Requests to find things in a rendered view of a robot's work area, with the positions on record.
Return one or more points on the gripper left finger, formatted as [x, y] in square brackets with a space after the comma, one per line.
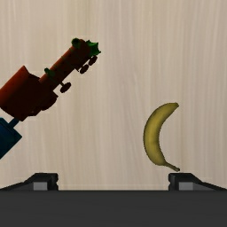
[44, 181]

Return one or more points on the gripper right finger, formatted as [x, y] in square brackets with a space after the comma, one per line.
[183, 181]

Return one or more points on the yellow banana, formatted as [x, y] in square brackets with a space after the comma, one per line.
[153, 136]

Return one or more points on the red toy train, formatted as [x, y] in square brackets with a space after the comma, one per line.
[35, 88]

